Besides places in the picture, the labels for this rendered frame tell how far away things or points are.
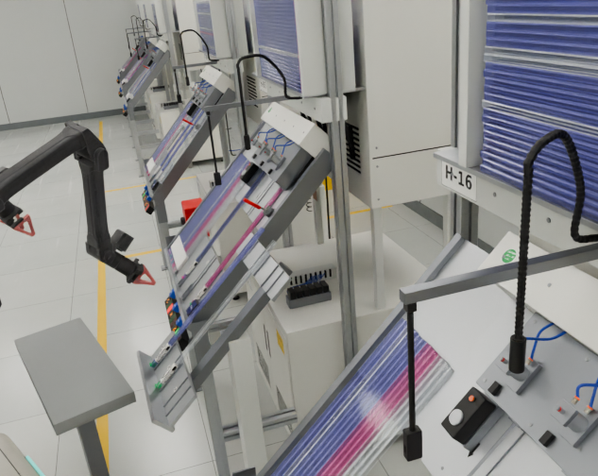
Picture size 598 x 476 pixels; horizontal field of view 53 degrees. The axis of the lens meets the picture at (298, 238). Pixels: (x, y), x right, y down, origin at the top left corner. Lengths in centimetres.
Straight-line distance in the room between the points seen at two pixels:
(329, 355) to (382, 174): 66
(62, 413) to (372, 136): 124
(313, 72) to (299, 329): 84
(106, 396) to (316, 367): 71
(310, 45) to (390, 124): 36
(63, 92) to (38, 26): 101
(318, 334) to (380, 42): 97
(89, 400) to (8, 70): 899
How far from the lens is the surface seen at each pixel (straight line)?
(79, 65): 1056
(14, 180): 176
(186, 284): 220
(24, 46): 1060
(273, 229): 188
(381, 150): 193
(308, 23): 178
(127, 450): 271
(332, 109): 180
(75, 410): 195
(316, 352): 212
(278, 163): 192
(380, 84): 189
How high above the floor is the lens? 168
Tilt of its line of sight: 22 degrees down
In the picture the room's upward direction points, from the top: 5 degrees counter-clockwise
